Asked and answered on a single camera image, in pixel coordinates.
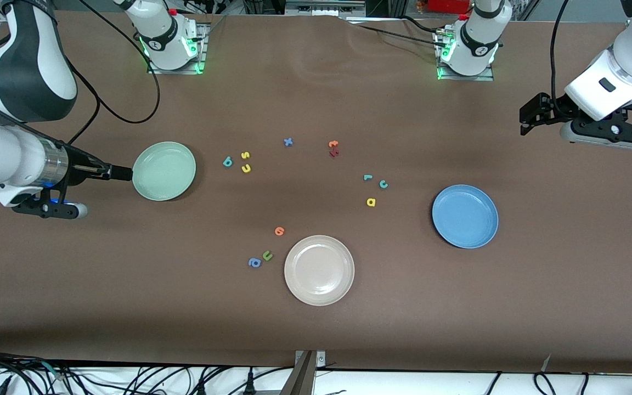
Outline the brown table cover sheet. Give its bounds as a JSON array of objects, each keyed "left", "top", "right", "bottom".
[{"left": 0, "top": 10, "right": 632, "bottom": 375}]

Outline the blue plate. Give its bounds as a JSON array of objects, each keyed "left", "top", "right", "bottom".
[{"left": 432, "top": 184, "right": 499, "bottom": 250}]

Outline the aluminium frame bar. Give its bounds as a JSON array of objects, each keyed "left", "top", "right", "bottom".
[{"left": 286, "top": 0, "right": 366, "bottom": 18}]

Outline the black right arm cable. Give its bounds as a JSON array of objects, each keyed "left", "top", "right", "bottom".
[{"left": 47, "top": 0, "right": 161, "bottom": 146}]

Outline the green plate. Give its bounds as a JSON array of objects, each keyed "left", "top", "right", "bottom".
[{"left": 132, "top": 142, "right": 197, "bottom": 202}]

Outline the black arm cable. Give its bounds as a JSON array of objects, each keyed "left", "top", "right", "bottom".
[
  {"left": 47, "top": 0, "right": 161, "bottom": 146},
  {"left": 549, "top": 0, "right": 574, "bottom": 119}
]

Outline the beige plate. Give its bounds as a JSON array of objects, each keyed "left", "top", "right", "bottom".
[{"left": 284, "top": 235, "right": 356, "bottom": 307}]

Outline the metal table clamp bracket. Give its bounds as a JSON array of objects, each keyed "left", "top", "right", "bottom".
[{"left": 280, "top": 349, "right": 328, "bottom": 395}]

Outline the red box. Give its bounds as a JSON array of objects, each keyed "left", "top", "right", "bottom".
[{"left": 428, "top": 0, "right": 473, "bottom": 13}]

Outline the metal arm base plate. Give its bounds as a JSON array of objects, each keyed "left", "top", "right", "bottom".
[
  {"left": 436, "top": 30, "right": 495, "bottom": 82},
  {"left": 148, "top": 21, "right": 208, "bottom": 75}
]

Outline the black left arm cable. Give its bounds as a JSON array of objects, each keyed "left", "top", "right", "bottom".
[{"left": 549, "top": 0, "right": 574, "bottom": 119}]

